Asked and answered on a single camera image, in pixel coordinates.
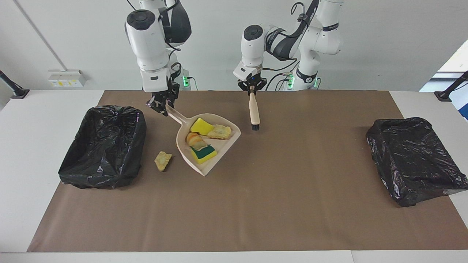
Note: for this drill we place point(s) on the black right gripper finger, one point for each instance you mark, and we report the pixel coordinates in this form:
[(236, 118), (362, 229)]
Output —
[(154, 105), (165, 109)]

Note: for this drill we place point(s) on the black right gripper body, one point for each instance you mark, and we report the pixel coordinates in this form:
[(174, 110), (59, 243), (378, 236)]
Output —
[(168, 93)]

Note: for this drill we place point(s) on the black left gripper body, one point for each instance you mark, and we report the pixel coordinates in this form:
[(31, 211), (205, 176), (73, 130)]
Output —
[(252, 83)]

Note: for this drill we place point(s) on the beige hand brush black bristles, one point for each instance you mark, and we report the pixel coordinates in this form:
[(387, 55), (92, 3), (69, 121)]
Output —
[(254, 109)]

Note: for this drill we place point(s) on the pale pink plastic dustpan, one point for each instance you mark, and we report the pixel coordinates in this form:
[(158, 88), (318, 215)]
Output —
[(181, 140)]

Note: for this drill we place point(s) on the large yellow sponge piece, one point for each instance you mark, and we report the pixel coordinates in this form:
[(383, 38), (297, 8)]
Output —
[(201, 126)]

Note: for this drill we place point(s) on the orange striped croissant piece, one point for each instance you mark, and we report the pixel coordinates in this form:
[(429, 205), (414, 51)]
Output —
[(194, 139)]

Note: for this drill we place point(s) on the pale cream bread chunk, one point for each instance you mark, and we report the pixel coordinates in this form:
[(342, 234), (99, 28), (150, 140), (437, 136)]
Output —
[(219, 132)]

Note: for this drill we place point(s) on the pale yellow sponge chunk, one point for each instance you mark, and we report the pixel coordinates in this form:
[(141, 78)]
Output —
[(162, 160)]

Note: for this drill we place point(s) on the yellow sponge with green pad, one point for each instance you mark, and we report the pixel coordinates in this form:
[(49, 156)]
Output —
[(204, 154)]

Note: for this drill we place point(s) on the bin lined with black bag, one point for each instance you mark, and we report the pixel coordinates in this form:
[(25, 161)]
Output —
[(413, 160), (106, 146)]

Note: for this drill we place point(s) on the brown paper table mat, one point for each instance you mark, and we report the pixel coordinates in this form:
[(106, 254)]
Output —
[(234, 233)]

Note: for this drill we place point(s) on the white wall socket box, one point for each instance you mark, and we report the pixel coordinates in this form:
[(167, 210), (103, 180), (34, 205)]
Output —
[(65, 77)]

